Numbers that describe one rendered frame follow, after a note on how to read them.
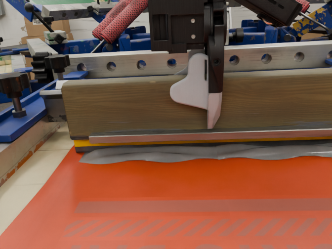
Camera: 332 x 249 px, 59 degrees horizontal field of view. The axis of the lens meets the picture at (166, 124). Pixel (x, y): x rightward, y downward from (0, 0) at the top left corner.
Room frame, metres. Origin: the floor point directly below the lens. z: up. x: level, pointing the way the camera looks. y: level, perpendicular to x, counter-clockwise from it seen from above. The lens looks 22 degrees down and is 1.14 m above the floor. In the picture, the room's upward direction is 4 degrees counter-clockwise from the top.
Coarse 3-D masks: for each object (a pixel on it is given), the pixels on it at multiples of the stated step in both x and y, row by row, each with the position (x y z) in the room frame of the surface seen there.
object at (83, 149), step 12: (156, 144) 0.36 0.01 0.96; (168, 144) 0.35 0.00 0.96; (180, 144) 0.35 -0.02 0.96; (192, 144) 0.35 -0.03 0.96; (204, 144) 0.35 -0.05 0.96; (216, 144) 0.35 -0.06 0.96; (252, 144) 0.35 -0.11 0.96; (264, 144) 0.34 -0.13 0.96; (276, 144) 0.34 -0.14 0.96; (288, 144) 0.34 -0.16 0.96; (300, 144) 0.34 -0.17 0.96; (312, 144) 0.34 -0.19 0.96
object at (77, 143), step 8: (328, 136) 0.34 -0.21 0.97; (80, 144) 0.36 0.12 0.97; (88, 144) 0.36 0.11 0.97; (96, 144) 0.36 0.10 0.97; (104, 144) 0.36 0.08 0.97; (112, 144) 0.36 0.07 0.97; (120, 144) 0.36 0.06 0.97; (128, 144) 0.36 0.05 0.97; (136, 144) 0.36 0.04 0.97; (144, 144) 0.36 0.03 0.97
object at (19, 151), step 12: (24, 132) 0.37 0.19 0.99; (36, 132) 0.39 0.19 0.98; (48, 132) 0.43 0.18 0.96; (0, 144) 0.33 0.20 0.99; (12, 144) 0.33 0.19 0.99; (24, 144) 0.36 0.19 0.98; (36, 144) 0.39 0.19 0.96; (0, 156) 0.31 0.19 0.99; (12, 156) 0.33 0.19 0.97; (24, 156) 0.35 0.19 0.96; (0, 168) 0.30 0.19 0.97; (12, 168) 0.32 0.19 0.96; (0, 180) 0.30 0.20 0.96
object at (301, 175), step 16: (224, 160) 0.32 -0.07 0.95; (240, 160) 0.32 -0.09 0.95; (256, 160) 0.32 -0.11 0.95; (272, 160) 0.31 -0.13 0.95; (288, 160) 0.31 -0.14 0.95; (304, 160) 0.31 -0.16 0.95; (320, 160) 0.31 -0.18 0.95; (224, 176) 0.28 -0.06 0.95; (240, 176) 0.28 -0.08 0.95; (256, 176) 0.28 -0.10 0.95; (272, 176) 0.28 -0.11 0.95; (288, 176) 0.28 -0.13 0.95; (304, 176) 0.27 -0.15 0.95; (320, 176) 0.27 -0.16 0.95; (240, 192) 0.25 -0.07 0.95; (256, 192) 0.25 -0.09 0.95; (272, 192) 0.25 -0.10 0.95; (288, 192) 0.25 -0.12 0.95; (304, 192) 0.25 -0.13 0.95; (320, 192) 0.24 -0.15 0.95
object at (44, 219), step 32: (64, 160) 0.35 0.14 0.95; (192, 160) 0.33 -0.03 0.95; (64, 192) 0.27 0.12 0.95; (96, 192) 0.27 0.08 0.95; (128, 192) 0.27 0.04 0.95; (160, 192) 0.26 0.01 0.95; (192, 192) 0.26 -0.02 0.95; (224, 192) 0.25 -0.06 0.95; (32, 224) 0.22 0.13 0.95; (64, 224) 0.22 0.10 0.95
